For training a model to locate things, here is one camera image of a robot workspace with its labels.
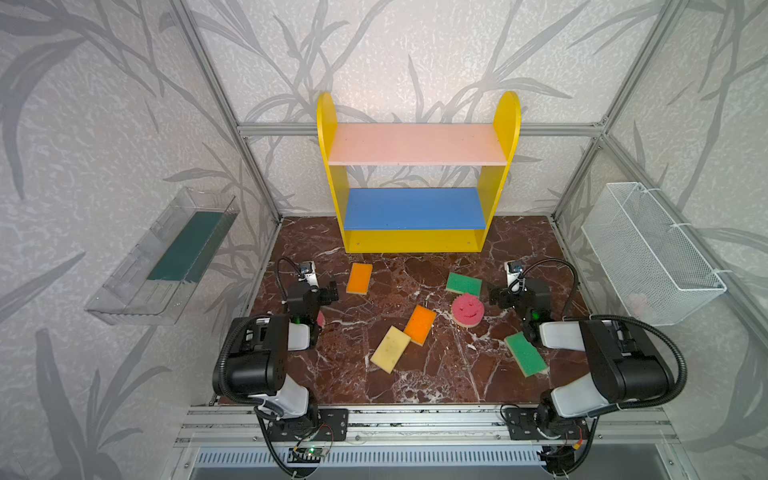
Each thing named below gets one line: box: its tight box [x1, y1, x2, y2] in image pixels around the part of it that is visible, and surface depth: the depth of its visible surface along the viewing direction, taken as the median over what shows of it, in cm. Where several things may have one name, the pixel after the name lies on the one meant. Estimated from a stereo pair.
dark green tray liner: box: [147, 211, 239, 283], surface depth 69 cm
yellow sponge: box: [370, 325, 411, 374], surface depth 86 cm
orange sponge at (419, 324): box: [404, 304, 437, 347], surface depth 93 cm
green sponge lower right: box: [504, 331, 548, 377], surface depth 85 cm
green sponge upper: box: [446, 272, 483, 298], surface depth 101 cm
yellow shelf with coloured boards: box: [317, 91, 522, 254], surface depth 104 cm
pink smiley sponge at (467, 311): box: [451, 293, 485, 329], surface depth 93 cm
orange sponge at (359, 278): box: [346, 262, 373, 295], surface depth 104 cm
